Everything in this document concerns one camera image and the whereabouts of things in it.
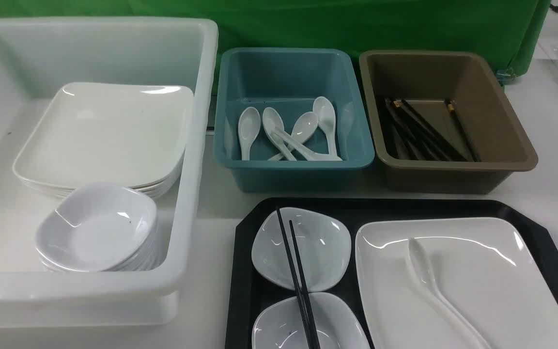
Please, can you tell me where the white bowl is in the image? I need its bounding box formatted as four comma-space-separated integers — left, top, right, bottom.
251, 207, 352, 292
251, 292, 370, 349

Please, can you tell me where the large white square plate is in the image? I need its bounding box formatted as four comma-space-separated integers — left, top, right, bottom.
355, 217, 558, 349

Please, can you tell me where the stack of white bowls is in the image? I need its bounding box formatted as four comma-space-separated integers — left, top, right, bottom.
35, 182, 161, 272

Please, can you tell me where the stack of white square plates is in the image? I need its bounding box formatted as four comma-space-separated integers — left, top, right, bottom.
13, 82, 195, 197

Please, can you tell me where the large white plastic tub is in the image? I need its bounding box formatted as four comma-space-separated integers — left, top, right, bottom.
0, 17, 218, 329

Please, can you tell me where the teal plastic bin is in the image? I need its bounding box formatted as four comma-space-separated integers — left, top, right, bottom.
214, 47, 375, 193

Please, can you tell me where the black chopsticks bundle in bin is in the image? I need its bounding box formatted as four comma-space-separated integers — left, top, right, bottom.
376, 97, 468, 162

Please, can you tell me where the brown plastic bin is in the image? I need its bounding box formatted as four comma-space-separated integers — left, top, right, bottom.
359, 50, 538, 194

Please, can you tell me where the single black chopstick in bin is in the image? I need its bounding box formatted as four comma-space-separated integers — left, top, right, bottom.
444, 99, 481, 162

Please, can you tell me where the black serving tray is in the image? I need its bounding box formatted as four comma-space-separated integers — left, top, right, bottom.
224, 197, 558, 349

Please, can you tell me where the green cloth backdrop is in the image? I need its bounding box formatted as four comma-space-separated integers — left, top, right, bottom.
0, 0, 551, 77

